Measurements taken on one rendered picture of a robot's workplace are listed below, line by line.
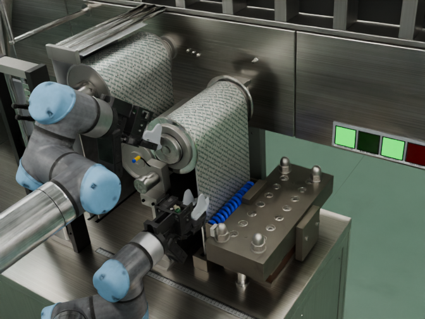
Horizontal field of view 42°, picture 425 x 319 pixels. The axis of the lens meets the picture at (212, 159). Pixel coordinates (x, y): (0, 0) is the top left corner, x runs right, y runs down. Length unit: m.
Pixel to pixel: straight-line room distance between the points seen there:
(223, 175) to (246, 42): 0.35
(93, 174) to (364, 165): 2.72
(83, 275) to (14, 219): 0.66
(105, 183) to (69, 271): 0.67
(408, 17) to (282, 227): 0.56
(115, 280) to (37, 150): 0.30
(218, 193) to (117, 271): 0.39
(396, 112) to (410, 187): 2.01
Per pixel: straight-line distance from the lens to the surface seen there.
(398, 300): 2.66
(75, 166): 0.92
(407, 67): 1.30
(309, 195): 1.47
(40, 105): 0.99
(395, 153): 1.39
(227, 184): 1.43
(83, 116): 1.01
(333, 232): 1.56
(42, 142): 1.00
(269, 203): 1.44
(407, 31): 1.28
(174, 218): 1.22
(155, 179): 1.30
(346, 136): 1.42
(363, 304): 2.61
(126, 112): 1.13
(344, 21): 1.32
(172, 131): 1.24
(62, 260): 1.57
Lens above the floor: 1.91
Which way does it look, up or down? 33 degrees down
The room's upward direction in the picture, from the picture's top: 5 degrees counter-clockwise
